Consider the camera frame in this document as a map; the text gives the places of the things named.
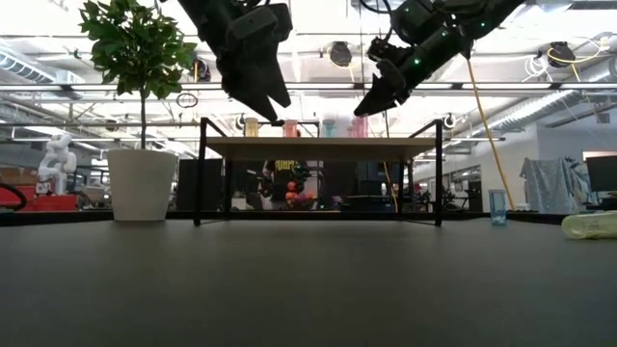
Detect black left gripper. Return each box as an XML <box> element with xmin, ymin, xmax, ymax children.
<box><xmin>220</xmin><ymin>3</ymin><xmax>294</xmax><ymax>123</ymax></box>

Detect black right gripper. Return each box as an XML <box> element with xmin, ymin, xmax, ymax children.
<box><xmin>353</xmin><ymin>28</ymin><xmax>471</xmax><ymax>119</ymax></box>

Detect wooden shelf black metal legs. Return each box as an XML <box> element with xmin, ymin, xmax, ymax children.
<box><xmin>193</xmin><ymin>117</ymin><xmax>445</xmax><ymax>228</ymax></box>

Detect person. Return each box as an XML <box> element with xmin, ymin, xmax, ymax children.
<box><xmin>262</xmin><ymin>160</ymin><xmax>317</xmax><ymax>211</ymax></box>

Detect black partition panel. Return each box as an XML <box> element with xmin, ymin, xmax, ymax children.
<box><xmin>176</xmin><ymin>157</ymin><xmax>227</xmax><ymax>212</ymax></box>

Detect green leafy plant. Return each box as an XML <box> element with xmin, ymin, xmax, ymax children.
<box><xmin>78</xmin><ymin>0</ymin><xmax>199</xmax><ymax>151</ymax></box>

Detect white plant pot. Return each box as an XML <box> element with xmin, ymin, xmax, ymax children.
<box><xmin>106</xmin><ymin>147</ymin><xmax>180</xmax><ymax>223</ymax></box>

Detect grey cloth cover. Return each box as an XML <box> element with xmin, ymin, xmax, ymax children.
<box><xmin>519</xmin><ymin>154</ymin><xmax>599</xmax><ymax>215</ymax></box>

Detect black monitor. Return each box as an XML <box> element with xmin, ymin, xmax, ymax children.
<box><xmin>584</xmin><ymin>154</ymin><xmax>617</xmax><ymax>193</ymax></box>

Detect black ceiling cable reel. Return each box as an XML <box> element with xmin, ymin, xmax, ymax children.
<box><xmin>192</xmin><ymin>57</ymin><xmax>212</xmax><ymax>83</ymax></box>
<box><xmin>329</xmin><ymin>40</ymin><xmax>354</xmax><ymax>67</ymax></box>
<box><xmin>548</xmin><ymin>40</ymin><xmax>577</xmax><ymax>63</ymax></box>

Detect long ceiling light rail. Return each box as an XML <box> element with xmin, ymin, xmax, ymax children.
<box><xmin>0</xmin><ymin>80</ymin><xmax>617</xmax><ymax>93</ymax></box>

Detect yellow hanging power cable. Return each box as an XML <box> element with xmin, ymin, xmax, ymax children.
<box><xmin>465</xmin><ymin>52</ymin><xmax>517</xmax><ymax>212</ymax></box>

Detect silver ventilation duct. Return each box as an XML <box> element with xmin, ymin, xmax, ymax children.
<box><xmin>0</xmin><ymin>40</ymin><xmax>86</xmax><ymax>100</ymax></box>
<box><xmin>474</xmin><ymin>57</ymin><xmax>617</xmax><ymax>136</ymax></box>

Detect black cable loop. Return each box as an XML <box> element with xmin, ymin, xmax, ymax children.
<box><xmin>0</xmin><ymin>181</ymin><xmax>26</xmax><ymax>212</ymax></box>

